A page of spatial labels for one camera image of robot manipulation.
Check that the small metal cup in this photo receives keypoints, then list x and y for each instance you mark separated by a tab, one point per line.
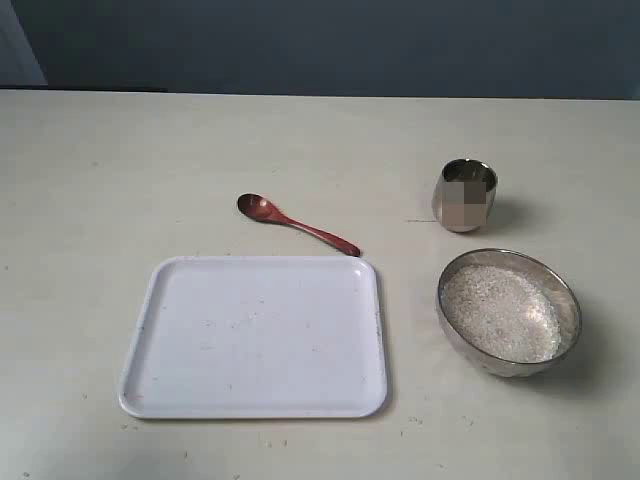
464	195

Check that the white rectangular plastic tray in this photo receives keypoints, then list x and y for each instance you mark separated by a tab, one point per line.
257	337

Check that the white granular powder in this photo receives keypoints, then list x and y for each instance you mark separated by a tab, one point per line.
502	313

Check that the steel bowl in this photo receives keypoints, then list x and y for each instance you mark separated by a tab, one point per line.
556	290

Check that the dark red wooden spoon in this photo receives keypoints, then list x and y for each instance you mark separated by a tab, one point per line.
260	209

